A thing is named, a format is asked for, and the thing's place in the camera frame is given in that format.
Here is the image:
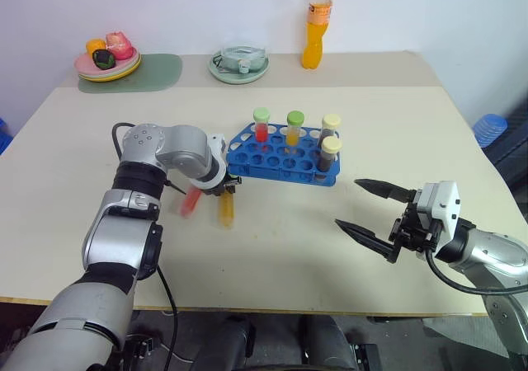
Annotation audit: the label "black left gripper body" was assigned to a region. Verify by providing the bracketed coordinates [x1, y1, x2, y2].
[205, 172, 232, 200]

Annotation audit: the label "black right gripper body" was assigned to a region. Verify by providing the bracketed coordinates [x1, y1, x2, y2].
[387, 189, 439, 264]

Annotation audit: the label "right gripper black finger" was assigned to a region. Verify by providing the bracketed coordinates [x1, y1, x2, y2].
[334, 218, 397, 261]
[353, 177, 417, 203]

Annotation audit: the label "yellow test tube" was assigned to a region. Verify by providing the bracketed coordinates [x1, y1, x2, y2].
[217, 192, 238, 230]

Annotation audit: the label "red test tube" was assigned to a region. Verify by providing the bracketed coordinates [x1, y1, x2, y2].
[177, 187, 204, 219]

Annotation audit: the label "blue test tube rack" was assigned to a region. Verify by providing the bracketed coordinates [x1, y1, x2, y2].
[225, 121, 342, 189]

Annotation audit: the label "red tube with green cap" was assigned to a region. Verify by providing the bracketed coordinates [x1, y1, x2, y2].
[252, 106, 271, 143]

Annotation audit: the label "dark tube with yellow cap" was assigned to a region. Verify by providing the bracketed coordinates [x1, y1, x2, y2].
[316, 135, 344, 173]
[319, 114, 342, 142]

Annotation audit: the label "yellow tube with green cap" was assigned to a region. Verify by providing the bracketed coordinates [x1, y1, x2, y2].
[285, 110, 306, 148]

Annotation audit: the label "pale green plate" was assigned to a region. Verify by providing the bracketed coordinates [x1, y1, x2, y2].
[207, 51, 271, 85]

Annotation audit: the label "dark rounded shape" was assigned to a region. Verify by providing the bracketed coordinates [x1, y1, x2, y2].
[303, 315, 381, 371]
[181, 312, 257, 371]

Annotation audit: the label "blue stacked stools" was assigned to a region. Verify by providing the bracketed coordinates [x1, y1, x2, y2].
[472, 114, 510, 149]

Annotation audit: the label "pale green pouch with buckle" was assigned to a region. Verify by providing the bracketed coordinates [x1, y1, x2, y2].
[211, 45, 267, 74]

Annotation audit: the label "black crate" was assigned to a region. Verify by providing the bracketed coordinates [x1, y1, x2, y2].
[482, 98, 528, 220]

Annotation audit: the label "green placemat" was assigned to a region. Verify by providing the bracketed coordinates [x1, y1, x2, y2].
[78, 53, 184, 95]

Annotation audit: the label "stack of plates with toys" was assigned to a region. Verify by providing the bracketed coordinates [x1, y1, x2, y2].
[77, 51, 143, 84]

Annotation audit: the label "orange soda bottle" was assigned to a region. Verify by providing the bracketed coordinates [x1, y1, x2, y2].
[300, 0, 335, 72]

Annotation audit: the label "red toy apple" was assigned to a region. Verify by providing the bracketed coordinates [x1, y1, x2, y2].
[105, 31, 134, 61]

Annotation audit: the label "dark toy avocado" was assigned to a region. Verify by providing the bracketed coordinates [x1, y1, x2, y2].
[92, 49, 117, 71]

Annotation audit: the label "pink plate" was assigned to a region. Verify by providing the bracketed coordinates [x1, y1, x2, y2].
[73, 48, 139, 77]

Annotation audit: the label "orange toy fruit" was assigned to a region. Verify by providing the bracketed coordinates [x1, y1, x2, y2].
[85, 38, 108, 57]

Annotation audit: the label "blue plastic object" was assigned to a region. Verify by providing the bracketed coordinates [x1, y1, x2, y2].
[0, 117, 14, 156]

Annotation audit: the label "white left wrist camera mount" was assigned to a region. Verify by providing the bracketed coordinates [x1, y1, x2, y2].
[193, 133, 230, 193]

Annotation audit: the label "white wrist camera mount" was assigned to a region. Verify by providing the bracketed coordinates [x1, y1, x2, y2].
[193, 133, 230, 193]
[415, 180, 461, 261]

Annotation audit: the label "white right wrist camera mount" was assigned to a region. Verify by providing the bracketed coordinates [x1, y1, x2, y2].
[415, 180, 461, 261]

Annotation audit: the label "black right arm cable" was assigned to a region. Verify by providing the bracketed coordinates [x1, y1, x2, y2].
[424, 249, 528, 296]

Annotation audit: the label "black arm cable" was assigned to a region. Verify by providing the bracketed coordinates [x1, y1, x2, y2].
[424, 249, 528, 296]
[111, 122, 187, 371]

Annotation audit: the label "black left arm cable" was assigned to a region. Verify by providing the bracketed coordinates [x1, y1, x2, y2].
[111, 122, 187, 371]

